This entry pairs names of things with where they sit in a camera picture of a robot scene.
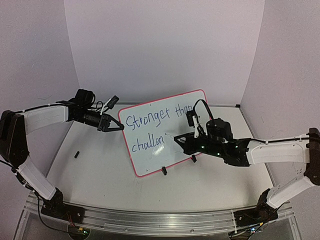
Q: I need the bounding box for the left base black cable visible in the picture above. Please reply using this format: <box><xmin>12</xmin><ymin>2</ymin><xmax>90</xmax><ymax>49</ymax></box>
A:
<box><xmin>37</xmin><ymin>199</ymin><xmax>87</xmax><ymax>236</ymax></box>

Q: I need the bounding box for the aluminium front rail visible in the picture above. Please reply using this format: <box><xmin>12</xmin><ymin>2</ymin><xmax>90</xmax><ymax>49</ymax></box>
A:
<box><xmin>21</xmin><ymin>195</ymin><xmax>301</xmax><ymax>239</ymax></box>

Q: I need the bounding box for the right black board clip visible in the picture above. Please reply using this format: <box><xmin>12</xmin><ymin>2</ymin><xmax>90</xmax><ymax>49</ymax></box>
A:
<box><xmin>191</xmin><ymin>155</ymin><xmax>197</xmax><ymax>163</ymax></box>

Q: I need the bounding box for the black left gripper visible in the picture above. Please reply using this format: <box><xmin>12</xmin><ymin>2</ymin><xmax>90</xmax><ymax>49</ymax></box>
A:
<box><xmin>76</xmin><ymin>108</ymin><xmax>125</xmax><ymax>132</ymax></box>

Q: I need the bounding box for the black board clip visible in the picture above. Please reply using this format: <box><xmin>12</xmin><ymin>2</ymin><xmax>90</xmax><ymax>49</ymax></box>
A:
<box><xmin>191</xmin><ymin>155</ymin><xmax>197</xmax><ymax>163</ymax></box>
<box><xmin>161</xmin><ymin>166</ymin><xmax>168</xmax><ymax>176</ymax></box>

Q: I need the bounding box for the right camera black cable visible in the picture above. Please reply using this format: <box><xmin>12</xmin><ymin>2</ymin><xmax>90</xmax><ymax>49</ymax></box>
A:
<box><xmin>192</xmin><ymin>99</ymin><xmax>215</xmax><ymax>122</ymax></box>

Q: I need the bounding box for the pink framed whiteboard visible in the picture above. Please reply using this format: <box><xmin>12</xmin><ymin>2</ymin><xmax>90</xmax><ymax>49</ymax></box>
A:
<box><xmin>118</xmin><ymin>89</ymin><xmax>210</xmax><ymax>178</ymax></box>

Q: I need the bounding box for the left black board clip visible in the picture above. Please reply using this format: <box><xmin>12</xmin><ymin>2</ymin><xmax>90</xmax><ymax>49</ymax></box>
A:
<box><xmin>161</xmin><ymin>166</ymin><xmax>168</xmax><ymax>176</ymax></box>

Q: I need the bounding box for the base black cable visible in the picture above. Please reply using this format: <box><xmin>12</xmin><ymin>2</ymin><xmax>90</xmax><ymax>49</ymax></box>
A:
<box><xmin>231</xmin><ymin>209</ymin><xmax>271</xmax><ymax>236</ymax></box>
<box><xmin>37</xmin><ymin>199</ymin><xmax>87</xmax><ymax>236</ymax></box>

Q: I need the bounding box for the right base black cable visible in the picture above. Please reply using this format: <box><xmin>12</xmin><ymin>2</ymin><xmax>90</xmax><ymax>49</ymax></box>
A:
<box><xmin>231</xmin><ymin>209</ymin><xmax>271</xmax><ymax>236</ymax></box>

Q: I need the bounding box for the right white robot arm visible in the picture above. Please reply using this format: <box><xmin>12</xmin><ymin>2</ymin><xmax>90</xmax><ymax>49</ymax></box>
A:
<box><xmin>173</xmin><ymin>118</ymin><xmax>320</xmax><ymax>227</ymax></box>

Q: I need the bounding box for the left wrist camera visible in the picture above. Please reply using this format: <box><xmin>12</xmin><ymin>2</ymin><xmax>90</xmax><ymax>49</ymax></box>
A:
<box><xmin>100</xmin><ymin>95</ymin><xmax>119</xmax><ymax>115</ymax></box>

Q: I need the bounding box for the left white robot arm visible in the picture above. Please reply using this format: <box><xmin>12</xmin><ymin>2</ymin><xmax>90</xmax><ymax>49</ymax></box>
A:
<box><xmin>0</xmin><ymin>89</ymin><xmax>124</xmax><ymax>218</ymax></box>

